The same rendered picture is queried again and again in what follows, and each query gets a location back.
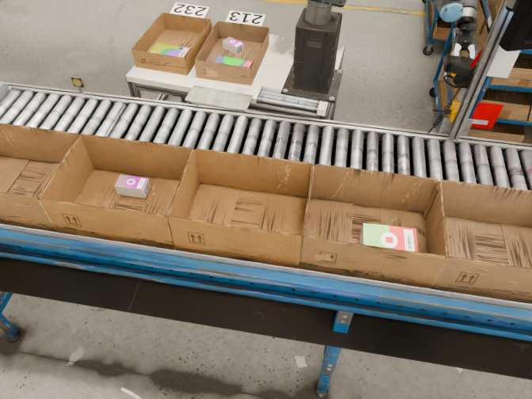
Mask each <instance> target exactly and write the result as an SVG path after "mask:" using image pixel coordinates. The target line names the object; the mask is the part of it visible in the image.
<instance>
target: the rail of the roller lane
mask: <svg viewBox="0 0 532 399"><path fill-rule="evenodd" d="M1 83H4V84H5V85H8V86H12V89H18V90H20V91H21V93H23V92H24V91H26V90H29V91H31V92H33V93H34V95H36V94H37V93H38V92H43V93H45V94H46V95H47V97H49V95H50V94H51V93H55V94H57V95H58V96H59V97H60V100H61V98H62V97H63V96H64V95H69V96H70V97H72V98H73V101H74V100H75V98H76V97H83V98H84V99H85V101H86V103H87V101H88V100H89V99H90V98H95V99H97V100H98V102H99V105H100V103H101V102H102V101H103V100H109V101H111V103H112V107H113V105H114V104H115V103H116V102H117V101H121V102H123V103H124V104H125V105H126V106H128V105H129V104H130V103H135V104H137V105H138V107H139V110H140V108H141V107H142V106H143V105H149V106H150V107H151V108H152V112H151V114H150V116H149V117H151V115H152V113H153V112H154V110H155V108H156V107H157V106H162V107H163V108H164V109H165V115H164V116H163V118H162V119H165V116H166V114H167V112H168V111H169V109H170V108H176V109H177V110H178V111H179V116H178V117H177V120H179V118H180V116H181V113H182V112H183V110H185V109H189V110H191V111H192V114H193V116H192V119H191V121H190V122H192V121H193V120H194V117H195V115H196V113H197V112H198V111H203V112H205V113H206V115H207V118H206V119H205V122H204V123H205V124H207V121H208V118H209V116H210V114H211V113H213V112H216V113H218V114H219V115H220V121H219V123H218V125H219V126H221V123H222V120H223V117H224V116H225V115H226V114H231V115H232V116H233V117H234V123H233V126H232V127H235V125H236V123H237V120H238V117H239V116H245V117H247V118H248V121H249V122H248V124H247V128H246V129H249V127H250V124H251V121H252V119H253V118H255V117H258V118H260V119H261V120H262V126H261V129H260V130H261V131H263V130H264V126H265V123H266V121H267V120H270V119H272V120H274V121H275V122H276V128H275V132H278V131H279V125H280V123H281V122H282V121H288V122H289V123H290V124H291V129H290V133H289V134H291V135H293V130H294V126H295V124H296V123H303V124H304V125H305V132H304V136H307V134H308V130H309V126H310V125H312V124H316V125H317V126H318V127H319V128H320V131H319V137H318V138H322V133H323V129H324V127H326V126H330V127H333V129H334V136H333V139H337V132H338V130H339V129H340V128H342V127H344V128H347V129H348V131H349V136H348V141H349V142H351V141H352V132H353V131H354V130H361V131H363V143H367V134H368V133H369V132H371V131H376V132H377V133H378V145H382V136H383V135H384V134H385V133H390V134H392V135H393V146H395V147H397V137H398V136H399V135H406V136H408V144H409V149H412V140H413V139H414V138H415V137H421V138H423V140H424V150H428V146H427V142H428V140H429V139H438V140H439V149H440V152H441V153H442V152H443V146H442V144H443V143H444V142H445V141H447V140H449V136H448V134H441V133H434V132H429V134H428V132H427V131H414V130H408V129H400V128H393V127H380V126H374V125H366V124H360V123H343V122H340V121H333V120H320V119H313V118H306V117H299V116H286V115H280V114H272V113H266V112H253V111H241V110H237V109H232V108H219V107H211V106H205V105H197V104H185V103H178V102H171V101H158V100H149V99H144V98H137V97H125V96H117V95H111V94H103V93H91V92H84V91H83V93H84V94H80V93H79V91H77V90H70V89H57V88H50V87H43V86H36V85H23V84H16V83H9V82H1ZM139 110H138V111H137V113H136V116H137V114H138V113H139ZM451 141H453V142H454V146H455V153H456V154H458V144H459V143H468V144H469V145H470V149H471V154H472V156H474V155H473V147H474V146H476V145H477V144H483V145H484V146H485V148H486V152H487V156H488V158H490V157H489V153H488V150H489V148H490V147H492V146H499V147H500V148H501V150H502V154H503V159H504V160H505V156H504V151H505V150H506V149H508V148H515V149H516V150H517V152H518V156H519V160H520V162H521V158H520V153H521V152H522V151H523V150H531V151H532V144H529V143H521V142H508V141H502V140H495V139H482V138H475V137H468V136H461V135H460V138H459V140H458V141H455V140H454V139H453V140H451Z"/></svg>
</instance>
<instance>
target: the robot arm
mask: <svg viewBox="0 0 532 399"><path fill-rule="evenodd" d="M428 1H429V2H434V3H435V5H436V7H437V9H438V11H439V16H440V17H441V18H442V20H443V21H445V22H454V23H455V24H456V25H457V28H458V33H457V34H456V36H455V38H454V40H453V43H452V52H453V53H452V55H456V56H458V55H459V52H460V51H463V50H465V51H468V53H469V58H472V59H474V56H475V53H476V50H477V41H476V38H474V36H475V35H474V34H473V31H477V26H478V25H475V23H476V21H477V1H478V0H428Z"/></svg>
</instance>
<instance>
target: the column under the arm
mask: <svg viewBox="0 0 532 399"><path fill-rule="evenodd" d="M305 17H306V8H304V9H303V11H302V13H301V15H300V18H299V19H298V22H297V25H296V27H295V37H294V62H293V64H292V66H291V69H290V71H289V74H288V76H287V79H286V81H285V83H284V85H283V88H282V91H281V94H286V95H291V96H295V97H304V98H309V99H314V100H318V101H327V102H332V103H335V102H336V96H337V94H338V90H339V88H340V82H341V79H342V76H343V73H344V71H343V70H336V69H335V65H336V54H337V49H338V43H339V38H340V27H341V22H342V13H339V12H333V11H331V15H330V19H329V23H328V24H326V25H315V24H311V23H309V22H308V21H307V20H306V19H305Z"/></svg>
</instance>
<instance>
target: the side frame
mask: <svg viewBox="0 0 532 399"><path fill-rule="evenodd" d="M0 243H1V244H0V257H6V258H11V259H16V260H26V261H31V262H36V263H41V264H50V265H56V266H61V267H66V268H76V269H81V270H86V271H91V272H100V273H105V274H111V275H116V276H125V277H131V278H136V279H145V280H150V281H155V282H160V283H170V284H175V285H180V286H186V287H194V288H200V289H205V290H210V291H220V292H225V293H230V294H235V295H244V296H249V297H255V298H264V299H269V300H275V301H280V302H289V303H294V304H299V305H304V306H314V307H319V308H324V309H330V310H339V311H344V312H349V313H354V314H364V315H369V316H374V317H384V318H389V319H394V320H399V321H408V322H413V323H419V324H424V325H433V326H439V327H443V328H449V329H458V330H463V331H468V332H474V333H483V334H488V335H493V336H502V337H508V338H513V339H518V340H528V341H532V310H525V309H520V308H515V307H509V306H499V305H493V304H488V303H483V302H473V301H468V300H462V299H457V298H447V297H442V296H436V295H431V294H421V293H416V292H411V291H400V290H395V289H389V288H384V287H375V286H369V285H364V284H358V283H349V282H343V281H338V280H332V279H322V278H317V277H312V276H307V275H297V274H291V273H286V272H276V271H271V270H265V269H260V268H251V267H245V266H239V265H234V264H224V263H219V262H214V261H208V260H198V259H193V258H187V257H182V256H172V255H167V254H161V253H152V252H147V251H141V250H136V249H125V248H120V247H115V246H110V245H100V244H94V243H89V242H83V241H74V240H68V239H63V238H57V237H48V236H43V235H37V234H27V233H22V232H17V231H11V230H1V229H0ZM18 246H20V247H18ZM37 249H38V250H37ZM55 252H57V253H55ZM74 255H76V256H74ZM94 258H95V259H94ZM112 260H113V261H114V262H112ZM132 264H133V265H132ZM151 267H152V268H151ZM170 270H172V271H170ZM190 273H192V274H190ZM211 276H213V277H211ZM231 279H232V280H231ZM272 286H274V287H272ZM292 289H295V290H292ZM313 292H316V293H313ZM333 295H336V297H335V296H333ZM355 299H358V300H355ZM377 302H380V303H377ZM421 309H423V310H421ZM466 316H468V317H466ZM488 320H491V321H488ZM511 323H514V324H511Z"/></svg>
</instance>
